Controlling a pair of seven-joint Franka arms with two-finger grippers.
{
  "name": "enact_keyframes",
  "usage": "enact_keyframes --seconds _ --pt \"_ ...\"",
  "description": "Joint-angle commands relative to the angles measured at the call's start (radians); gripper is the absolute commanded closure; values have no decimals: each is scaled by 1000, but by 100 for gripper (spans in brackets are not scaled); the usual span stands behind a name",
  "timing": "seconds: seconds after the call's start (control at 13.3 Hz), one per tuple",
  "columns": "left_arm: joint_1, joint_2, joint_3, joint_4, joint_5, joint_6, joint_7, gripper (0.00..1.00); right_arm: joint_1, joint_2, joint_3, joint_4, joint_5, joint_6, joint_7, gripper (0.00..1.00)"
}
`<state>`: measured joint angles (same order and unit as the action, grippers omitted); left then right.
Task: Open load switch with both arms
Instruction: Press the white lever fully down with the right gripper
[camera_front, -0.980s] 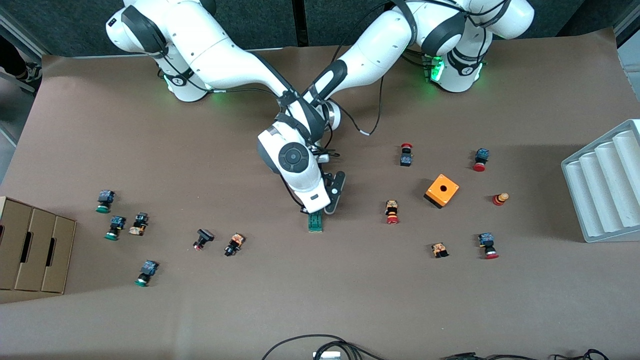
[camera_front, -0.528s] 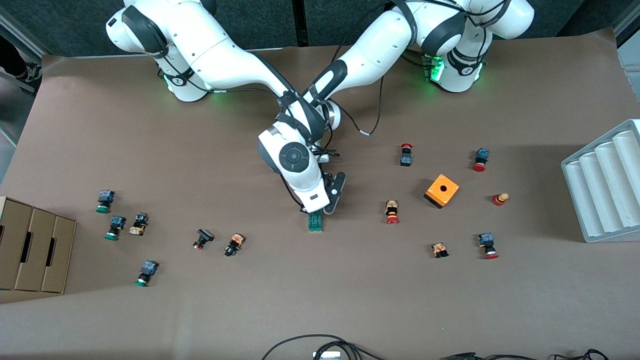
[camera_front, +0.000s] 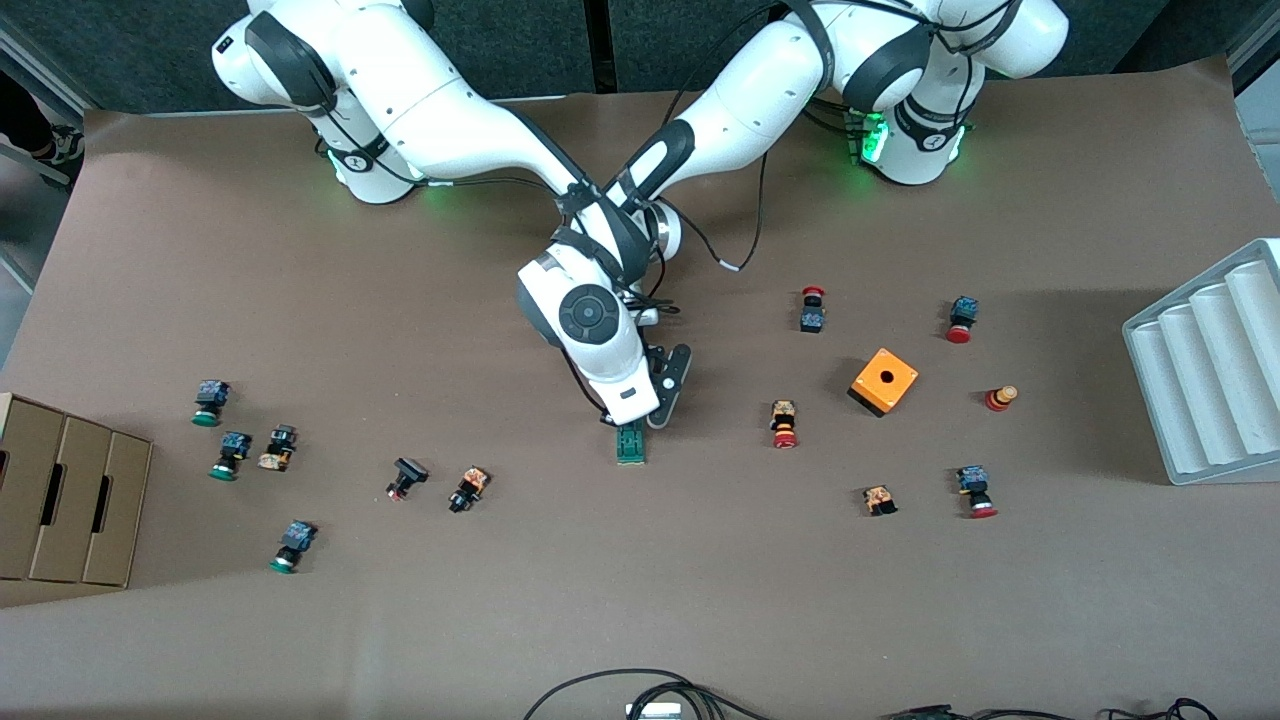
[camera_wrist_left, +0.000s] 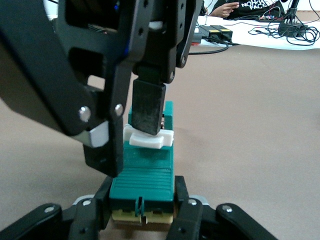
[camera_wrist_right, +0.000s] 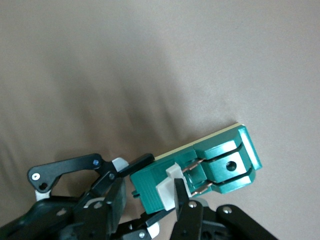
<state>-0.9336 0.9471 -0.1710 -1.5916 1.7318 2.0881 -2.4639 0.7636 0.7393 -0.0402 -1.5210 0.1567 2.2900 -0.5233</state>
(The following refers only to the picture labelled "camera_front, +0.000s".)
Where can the green load switch white lever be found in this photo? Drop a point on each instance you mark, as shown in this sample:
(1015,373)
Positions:
(631,448)

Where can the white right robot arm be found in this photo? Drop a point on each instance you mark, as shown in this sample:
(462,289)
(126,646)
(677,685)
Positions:
(450,110)

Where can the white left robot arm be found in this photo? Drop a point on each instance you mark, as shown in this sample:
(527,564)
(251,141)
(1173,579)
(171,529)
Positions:
(760,90)

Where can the red emergency button orange block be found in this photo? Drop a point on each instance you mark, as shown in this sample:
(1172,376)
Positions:
(784,418)

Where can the red pushbutton blue contact block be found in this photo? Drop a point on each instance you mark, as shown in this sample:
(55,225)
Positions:
(812,316)
(973,482)

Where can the brown table cover sheet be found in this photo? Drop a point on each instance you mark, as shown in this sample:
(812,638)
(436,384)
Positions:
(640,580)

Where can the black pushbutton orange contact block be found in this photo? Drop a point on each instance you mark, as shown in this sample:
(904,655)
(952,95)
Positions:
(470,486)

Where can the black square indicator button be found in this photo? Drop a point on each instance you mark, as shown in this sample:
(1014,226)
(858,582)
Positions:
(408,472)

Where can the red mushroom button blue block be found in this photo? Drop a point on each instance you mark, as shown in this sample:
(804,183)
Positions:
(963,312)

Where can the red yellow button head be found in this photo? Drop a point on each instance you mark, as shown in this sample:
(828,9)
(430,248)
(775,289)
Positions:
(1000,398)

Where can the small white device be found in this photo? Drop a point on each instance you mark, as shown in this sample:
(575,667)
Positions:
(652,711)

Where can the green pushbutton blue contact block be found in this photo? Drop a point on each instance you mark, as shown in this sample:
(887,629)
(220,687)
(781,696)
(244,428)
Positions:
(210,395)
(295,540)
(234,447)

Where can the grey ridged plastic tray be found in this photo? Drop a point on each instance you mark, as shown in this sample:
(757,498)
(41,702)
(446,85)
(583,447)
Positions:
(1200,370)

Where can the brown cardboard divider box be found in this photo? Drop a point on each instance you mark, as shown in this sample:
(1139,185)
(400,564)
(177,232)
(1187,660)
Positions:
(110,500)

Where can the person leg with sneaker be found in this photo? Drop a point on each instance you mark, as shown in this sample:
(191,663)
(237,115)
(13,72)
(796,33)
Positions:
(55,145)

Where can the orange button enclosure box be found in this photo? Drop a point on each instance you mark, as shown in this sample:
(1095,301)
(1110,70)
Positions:
(885,378)

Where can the black selector switch orange block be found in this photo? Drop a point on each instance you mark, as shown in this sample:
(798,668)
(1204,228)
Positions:
(280,445)

